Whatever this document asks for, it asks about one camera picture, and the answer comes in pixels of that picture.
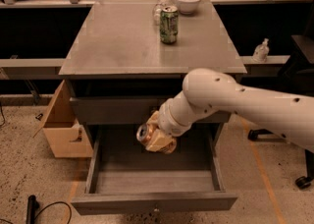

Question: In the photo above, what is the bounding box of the grey wooden drawer cabinet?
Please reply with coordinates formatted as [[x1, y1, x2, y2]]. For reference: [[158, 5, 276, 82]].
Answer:
[[58, 0, 248, 157]]

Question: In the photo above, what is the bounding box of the black floor cable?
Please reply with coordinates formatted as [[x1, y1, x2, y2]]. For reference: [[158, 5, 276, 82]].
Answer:
[[0, 200, 73, 224]]

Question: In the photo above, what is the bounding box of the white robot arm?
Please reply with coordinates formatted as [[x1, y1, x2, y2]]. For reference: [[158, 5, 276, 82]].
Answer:
[[145, 69, 314, 152]]

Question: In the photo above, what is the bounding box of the black office chair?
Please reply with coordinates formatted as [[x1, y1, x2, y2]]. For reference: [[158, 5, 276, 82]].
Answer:
[[247, 5, 314, 191]]

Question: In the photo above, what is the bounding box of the clear glass jar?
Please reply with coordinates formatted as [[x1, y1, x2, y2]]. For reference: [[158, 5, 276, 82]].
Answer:
[[152, 0, 173, 26]]

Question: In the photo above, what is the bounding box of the clear sanitizer pump bottle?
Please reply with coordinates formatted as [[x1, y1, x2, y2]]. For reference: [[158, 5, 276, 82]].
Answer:
[[252, 38, 269, 62]]

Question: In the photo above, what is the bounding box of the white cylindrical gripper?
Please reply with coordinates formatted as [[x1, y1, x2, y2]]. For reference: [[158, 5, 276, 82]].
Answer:
[[145, 99, 193, 154]]

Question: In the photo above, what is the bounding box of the open grey middle drawer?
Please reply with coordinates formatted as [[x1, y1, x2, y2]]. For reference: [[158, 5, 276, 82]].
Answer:
[[72, 125, 237, 215]]

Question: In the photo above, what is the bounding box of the green soda can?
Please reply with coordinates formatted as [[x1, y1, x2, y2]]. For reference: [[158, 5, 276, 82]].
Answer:
[[160, 6, 179, 44]]

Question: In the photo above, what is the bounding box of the white ceramic bowl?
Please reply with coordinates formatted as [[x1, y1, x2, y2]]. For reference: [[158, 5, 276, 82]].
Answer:
[[175, 0, 201, 15]]

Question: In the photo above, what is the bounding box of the grey metal shelf rail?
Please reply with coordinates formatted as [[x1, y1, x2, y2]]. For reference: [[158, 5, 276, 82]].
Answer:
[[0, 55, 64, 80]]

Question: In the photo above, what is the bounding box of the black cylindrical floor object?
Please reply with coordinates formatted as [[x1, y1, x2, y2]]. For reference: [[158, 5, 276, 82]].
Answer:
[[26, 195, 39, 224]]

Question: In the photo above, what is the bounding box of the closed grey top drawer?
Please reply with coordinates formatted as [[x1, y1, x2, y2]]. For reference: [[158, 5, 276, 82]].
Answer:
[[69, 95, 236, 126]]

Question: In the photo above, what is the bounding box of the cardboard box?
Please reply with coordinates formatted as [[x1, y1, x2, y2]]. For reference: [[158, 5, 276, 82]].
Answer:
[[34, 81, 93, 158]]

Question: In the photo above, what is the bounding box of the orange gold soda can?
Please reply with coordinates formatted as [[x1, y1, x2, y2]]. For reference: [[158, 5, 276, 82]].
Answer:
[[136, 123, 156, 144]]

